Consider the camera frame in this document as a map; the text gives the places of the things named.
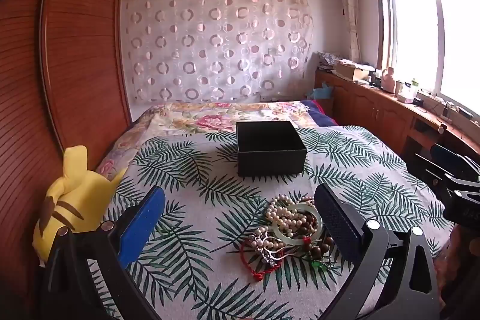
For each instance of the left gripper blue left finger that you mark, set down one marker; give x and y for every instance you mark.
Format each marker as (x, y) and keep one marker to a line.
(72, 293)

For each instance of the yellow pikachu plush toy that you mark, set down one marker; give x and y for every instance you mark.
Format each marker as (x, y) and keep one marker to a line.
(77, 200)

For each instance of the black jewelry box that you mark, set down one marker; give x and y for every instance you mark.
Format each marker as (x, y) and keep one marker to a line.
(269, 148)

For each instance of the pink circle pattern curtain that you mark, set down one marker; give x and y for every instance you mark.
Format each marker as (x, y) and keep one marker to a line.
(216, 50)

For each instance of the palm leaf print bedspread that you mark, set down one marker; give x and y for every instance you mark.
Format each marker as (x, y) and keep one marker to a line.
(197, 263)

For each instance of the navy blue blanket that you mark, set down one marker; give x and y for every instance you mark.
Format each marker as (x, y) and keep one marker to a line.
(318, 114)

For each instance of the pale green jade bangle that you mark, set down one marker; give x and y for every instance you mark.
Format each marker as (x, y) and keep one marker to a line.
(296, 223)

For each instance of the floral quilt blanket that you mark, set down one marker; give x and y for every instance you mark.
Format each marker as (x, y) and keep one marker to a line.
(189, 118)

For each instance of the wooden side cabinet counter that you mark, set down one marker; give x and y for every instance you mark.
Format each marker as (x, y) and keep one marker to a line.
(404, 128)

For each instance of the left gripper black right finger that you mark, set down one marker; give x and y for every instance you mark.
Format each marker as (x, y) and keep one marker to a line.
(410, 289)

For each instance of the cardboard box on counter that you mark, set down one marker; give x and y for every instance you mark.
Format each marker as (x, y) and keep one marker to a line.
(352, 70)

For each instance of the window with wooden frame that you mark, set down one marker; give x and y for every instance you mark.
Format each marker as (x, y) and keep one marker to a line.
(433, 47)

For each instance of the pink ceramic jar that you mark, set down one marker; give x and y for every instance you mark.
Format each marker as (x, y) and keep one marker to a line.
(388, 81)

